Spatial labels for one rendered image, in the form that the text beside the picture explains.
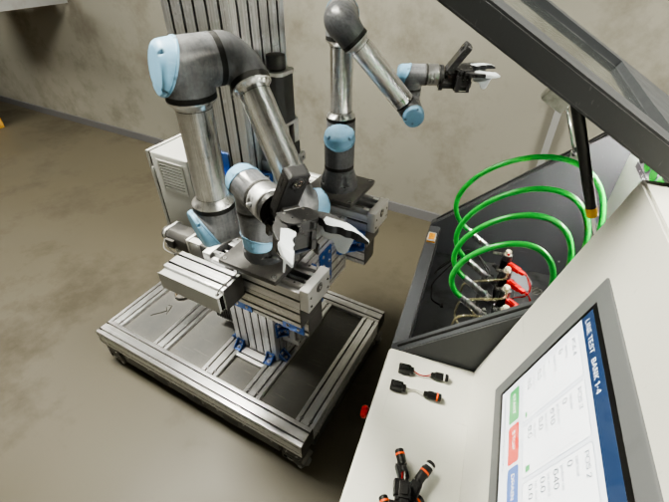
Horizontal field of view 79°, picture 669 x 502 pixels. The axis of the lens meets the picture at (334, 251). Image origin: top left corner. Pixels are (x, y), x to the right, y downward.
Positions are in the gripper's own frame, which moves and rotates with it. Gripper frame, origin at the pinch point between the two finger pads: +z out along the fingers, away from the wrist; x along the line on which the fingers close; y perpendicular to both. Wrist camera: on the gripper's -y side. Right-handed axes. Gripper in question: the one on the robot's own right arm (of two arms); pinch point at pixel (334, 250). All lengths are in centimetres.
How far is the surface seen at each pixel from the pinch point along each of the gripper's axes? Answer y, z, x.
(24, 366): 157, -166, 68
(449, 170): 72, -131, -209
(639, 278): -7.4, 32.2, -26.3
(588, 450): 7.8, 40.1, -10.4
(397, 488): 43.6, 21.6, -5.5
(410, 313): 45, -14, -45
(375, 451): 46.9, 12.6, -8.4
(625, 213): -10.2, 24.0, -38.6
